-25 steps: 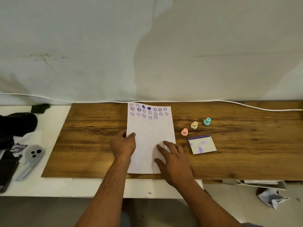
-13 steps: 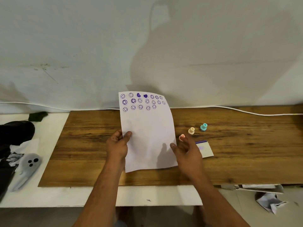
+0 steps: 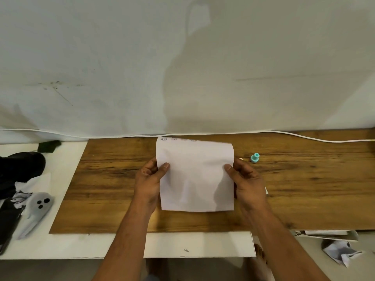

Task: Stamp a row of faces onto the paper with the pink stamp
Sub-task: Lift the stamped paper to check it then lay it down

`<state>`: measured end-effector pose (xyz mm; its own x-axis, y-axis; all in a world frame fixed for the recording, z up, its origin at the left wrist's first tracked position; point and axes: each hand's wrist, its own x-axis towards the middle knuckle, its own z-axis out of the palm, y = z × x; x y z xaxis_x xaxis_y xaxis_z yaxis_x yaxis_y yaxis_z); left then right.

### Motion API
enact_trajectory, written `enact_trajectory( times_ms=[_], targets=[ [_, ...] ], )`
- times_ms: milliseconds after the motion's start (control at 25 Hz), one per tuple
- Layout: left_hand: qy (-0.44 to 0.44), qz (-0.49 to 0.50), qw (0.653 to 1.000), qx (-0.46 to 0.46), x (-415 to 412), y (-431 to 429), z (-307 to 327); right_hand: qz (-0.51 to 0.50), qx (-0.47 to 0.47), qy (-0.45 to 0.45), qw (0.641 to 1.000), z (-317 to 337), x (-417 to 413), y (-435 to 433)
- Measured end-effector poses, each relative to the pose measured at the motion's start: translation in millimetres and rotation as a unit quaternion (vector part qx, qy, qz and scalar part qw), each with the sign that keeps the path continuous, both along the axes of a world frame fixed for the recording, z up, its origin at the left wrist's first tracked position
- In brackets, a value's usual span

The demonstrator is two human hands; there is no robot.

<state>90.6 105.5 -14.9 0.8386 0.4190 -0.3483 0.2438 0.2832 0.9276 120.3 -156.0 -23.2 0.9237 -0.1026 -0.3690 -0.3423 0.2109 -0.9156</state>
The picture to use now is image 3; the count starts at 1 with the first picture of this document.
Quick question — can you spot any person's right forearm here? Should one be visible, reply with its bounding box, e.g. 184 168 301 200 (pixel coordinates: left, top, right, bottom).
245 202 332 281

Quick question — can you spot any person's left forearm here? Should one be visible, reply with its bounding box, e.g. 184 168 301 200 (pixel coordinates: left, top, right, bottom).
92 201 156 281

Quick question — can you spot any person's left hand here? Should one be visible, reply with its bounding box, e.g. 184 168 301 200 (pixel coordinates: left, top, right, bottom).
133 157 171 214

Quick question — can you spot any black bag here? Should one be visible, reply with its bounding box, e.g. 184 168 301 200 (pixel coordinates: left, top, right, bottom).
0 152 46 200

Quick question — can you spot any person's right hand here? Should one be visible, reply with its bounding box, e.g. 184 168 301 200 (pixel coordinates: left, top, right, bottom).
224 157 269 213

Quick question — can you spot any stack of flat papers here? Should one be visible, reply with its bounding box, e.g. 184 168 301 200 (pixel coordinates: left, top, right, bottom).
294 230 360 242

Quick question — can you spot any small crumpled paper piece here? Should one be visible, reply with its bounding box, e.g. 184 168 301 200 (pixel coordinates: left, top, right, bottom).
11 191 33 209

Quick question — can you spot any white paper sheet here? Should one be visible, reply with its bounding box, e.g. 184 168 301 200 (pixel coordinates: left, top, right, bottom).
155 136 235 213

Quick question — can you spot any white cable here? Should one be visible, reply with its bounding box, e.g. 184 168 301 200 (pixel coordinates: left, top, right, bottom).
0 128 375 143

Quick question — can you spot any brown wooden board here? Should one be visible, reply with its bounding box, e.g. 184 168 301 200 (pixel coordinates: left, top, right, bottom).
49 129 375 234

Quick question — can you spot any black flat pouch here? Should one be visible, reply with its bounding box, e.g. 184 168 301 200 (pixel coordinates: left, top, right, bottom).
0 198 25 255

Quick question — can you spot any large crumpled paper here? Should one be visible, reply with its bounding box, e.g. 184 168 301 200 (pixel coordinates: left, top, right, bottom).
321 239 364 268

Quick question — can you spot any dark green cloth piece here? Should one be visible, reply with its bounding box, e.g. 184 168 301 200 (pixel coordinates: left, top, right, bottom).
38 140 62 153

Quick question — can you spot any person's right foot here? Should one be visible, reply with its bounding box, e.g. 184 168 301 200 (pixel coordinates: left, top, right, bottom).
246 244 274 281

